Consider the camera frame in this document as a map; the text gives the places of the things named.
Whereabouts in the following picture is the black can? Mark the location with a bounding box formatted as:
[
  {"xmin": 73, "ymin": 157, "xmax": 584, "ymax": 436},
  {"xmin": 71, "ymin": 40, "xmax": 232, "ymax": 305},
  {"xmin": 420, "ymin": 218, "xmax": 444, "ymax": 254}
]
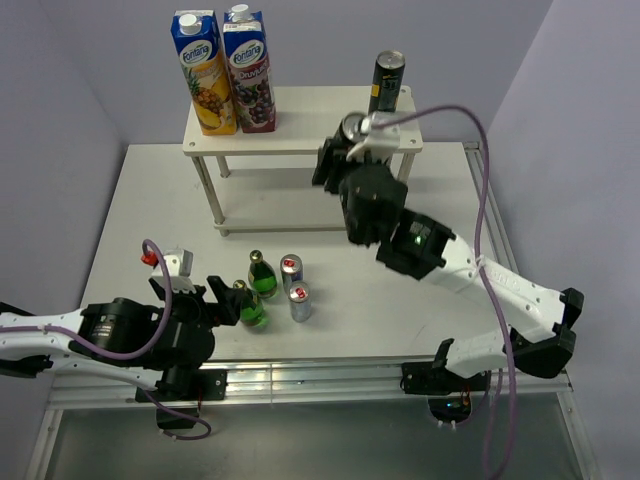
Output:
[
  {"xmin": 368, "ymin": 50, "xmax": 406, "ymax": 114},
  {"xmin": 333, "ymin": 112, "xmax": 368, "ymax": 153}
]

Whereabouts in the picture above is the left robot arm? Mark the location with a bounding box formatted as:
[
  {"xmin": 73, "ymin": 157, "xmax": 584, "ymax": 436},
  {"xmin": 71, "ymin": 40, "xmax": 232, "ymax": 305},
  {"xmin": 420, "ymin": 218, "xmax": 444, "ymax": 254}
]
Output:
[{"xmin": 1, "ymin": 276, "xmax": 244, "ymax": 400}]

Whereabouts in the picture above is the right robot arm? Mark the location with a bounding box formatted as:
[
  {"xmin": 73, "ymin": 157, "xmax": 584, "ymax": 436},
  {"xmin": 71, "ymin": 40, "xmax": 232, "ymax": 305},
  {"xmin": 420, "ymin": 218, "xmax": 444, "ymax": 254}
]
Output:
[{"xmin": 312, "ymin": 136, "xmax": 584, "ymax": 393}]

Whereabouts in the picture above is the white two-tier shelf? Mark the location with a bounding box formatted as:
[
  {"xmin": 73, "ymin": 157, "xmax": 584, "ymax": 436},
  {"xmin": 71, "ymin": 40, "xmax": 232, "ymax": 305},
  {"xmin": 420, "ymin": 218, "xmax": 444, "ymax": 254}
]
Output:
[{"xmin": 181, "ymin": 85, "xmax": 425, "ymax": 238}]

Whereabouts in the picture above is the front green glass bottle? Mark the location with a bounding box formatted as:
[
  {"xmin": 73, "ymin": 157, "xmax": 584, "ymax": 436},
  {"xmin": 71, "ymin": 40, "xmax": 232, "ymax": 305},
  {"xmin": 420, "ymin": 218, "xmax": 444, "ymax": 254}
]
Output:
[{"xmin": 233, "ymin": 279, "xmax": 268, "ymax": 330}]

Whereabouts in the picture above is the green glass bottle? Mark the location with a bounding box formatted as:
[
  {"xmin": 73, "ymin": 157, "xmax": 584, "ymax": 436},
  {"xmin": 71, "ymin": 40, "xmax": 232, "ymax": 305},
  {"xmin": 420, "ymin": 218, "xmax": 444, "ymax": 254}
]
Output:
[
  {"xmin": 233, "ymin": 279, "xmax": 268, "ymax": 330},
  {"xmin": 248, "ymin": 250, "xmax": 278, "ymax": 298}
]

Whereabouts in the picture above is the rear green glass bottle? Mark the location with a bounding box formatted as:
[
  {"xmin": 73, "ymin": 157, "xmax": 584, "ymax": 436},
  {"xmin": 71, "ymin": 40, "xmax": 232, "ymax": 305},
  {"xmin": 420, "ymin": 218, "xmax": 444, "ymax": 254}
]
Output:
[{"xmin": 248, "ymin": 250, "xmax": 278, "ymax": 298}]

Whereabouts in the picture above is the rear silver energy can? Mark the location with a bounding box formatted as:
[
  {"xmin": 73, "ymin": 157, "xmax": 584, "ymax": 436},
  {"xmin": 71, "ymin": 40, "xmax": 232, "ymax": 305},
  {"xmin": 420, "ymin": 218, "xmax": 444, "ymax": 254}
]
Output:
[{"xmin": 280, "ymin": 254, "xmax": 303, "ymax": 293}]

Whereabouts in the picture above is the silver energy can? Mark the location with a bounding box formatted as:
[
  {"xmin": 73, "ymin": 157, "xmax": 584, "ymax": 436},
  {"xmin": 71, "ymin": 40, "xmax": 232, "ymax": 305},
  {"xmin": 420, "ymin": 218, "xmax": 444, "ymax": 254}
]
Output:
[
  {"xmin": 288, "ymin": 281, "xmax": 312, "ymax": 323},
  {"xmin": 280, "ymin": 254, "xmax": 303, "ymax": 293}
]

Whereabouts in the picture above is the front silver energy can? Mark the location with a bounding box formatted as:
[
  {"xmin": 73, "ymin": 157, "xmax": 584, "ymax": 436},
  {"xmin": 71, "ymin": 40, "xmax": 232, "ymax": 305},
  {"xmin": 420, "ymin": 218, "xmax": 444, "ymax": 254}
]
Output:
[{"xmin": 288, "ymin": 281, "xmax": 312, "ymax": 323}]

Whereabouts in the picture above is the grape juice carton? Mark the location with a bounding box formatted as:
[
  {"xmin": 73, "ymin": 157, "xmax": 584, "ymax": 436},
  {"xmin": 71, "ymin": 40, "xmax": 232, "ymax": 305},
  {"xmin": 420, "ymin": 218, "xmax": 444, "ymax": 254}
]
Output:
[{"xmin": 222, "ymin": 4, "xmax": 276, "ymax": 134}]

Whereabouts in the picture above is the pineapple juice carton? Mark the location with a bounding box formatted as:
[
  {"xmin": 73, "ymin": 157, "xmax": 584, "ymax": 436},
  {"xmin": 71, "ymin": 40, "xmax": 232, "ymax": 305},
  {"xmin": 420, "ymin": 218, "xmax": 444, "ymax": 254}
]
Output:
[{"xmin": 171, "ymin": 10, "xmax": 237, "ymax": 136}]

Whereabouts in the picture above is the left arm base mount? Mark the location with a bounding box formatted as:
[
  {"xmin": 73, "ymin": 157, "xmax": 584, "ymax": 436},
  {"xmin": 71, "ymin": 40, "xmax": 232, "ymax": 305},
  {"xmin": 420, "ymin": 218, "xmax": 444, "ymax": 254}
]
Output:
[{"xmin": 134, "ymin": 369, "xmax": 228, "ymax": 441}]

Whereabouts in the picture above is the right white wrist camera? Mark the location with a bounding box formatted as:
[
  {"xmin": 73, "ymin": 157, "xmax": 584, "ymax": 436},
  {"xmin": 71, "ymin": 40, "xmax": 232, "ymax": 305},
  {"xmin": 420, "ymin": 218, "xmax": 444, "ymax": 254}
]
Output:
[{"xmin": 346, "ymin": 112, "xmax": 400, "ymax": 165}]

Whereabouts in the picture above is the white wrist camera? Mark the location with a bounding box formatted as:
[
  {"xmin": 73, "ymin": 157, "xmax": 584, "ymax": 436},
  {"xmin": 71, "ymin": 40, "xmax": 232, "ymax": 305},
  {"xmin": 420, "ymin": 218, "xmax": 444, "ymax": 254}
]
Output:
[
  {"xmin": 346, "ymin": 112, "xmax": 400, "ymax": 165},
  {"xmin": 141, "ymin": 248, "xmax": 196, "ymax": 300}
]

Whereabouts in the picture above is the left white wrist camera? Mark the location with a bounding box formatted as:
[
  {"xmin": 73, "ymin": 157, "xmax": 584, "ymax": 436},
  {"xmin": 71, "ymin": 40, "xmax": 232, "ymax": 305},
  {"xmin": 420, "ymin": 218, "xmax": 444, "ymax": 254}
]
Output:
[{"xmin": 141, "ymin": 248, "xmax": 196, "ymax": 300}]

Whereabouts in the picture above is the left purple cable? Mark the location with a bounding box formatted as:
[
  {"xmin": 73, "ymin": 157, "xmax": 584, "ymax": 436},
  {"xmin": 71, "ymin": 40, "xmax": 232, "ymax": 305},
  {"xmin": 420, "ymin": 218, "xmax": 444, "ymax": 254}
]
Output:
[{"xmin": 0, "ymin": 238, "xmax": 214, "ymax": 441}]

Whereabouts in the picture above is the aluminium right rail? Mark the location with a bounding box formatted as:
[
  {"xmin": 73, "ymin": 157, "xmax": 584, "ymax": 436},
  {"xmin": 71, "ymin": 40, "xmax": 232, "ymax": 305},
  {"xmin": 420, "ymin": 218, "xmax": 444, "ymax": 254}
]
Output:
[{"xmin": 462, "ymin": 141, "xmax": 536, "ymax": 321}]

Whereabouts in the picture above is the aluminium rail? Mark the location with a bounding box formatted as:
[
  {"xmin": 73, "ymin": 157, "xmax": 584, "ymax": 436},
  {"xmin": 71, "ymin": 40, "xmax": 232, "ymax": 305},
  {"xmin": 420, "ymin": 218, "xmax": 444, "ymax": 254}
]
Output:
[
  {"xmin": 462, "ymin": 141, "xmax": 536, "ymax": 321},
  {"xmin": 44, "ymin": 357, "xmax": 574, "ymax": 411}
]

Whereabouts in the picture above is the aluminium front rail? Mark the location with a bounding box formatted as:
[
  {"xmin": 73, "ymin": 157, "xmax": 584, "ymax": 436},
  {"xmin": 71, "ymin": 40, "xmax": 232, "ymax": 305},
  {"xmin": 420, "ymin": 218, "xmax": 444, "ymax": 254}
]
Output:
[{"xmin": 44, "ymin": 357, "xmax": 574, "ymax": 411}]

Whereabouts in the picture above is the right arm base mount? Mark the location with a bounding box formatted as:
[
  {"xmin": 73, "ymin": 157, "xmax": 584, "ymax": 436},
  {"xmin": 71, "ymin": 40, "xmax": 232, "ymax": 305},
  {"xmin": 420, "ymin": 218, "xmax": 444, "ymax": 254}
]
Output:
[{"xmin": 399, "ymin": 361, "xmax": 491, "ymax": 431}]

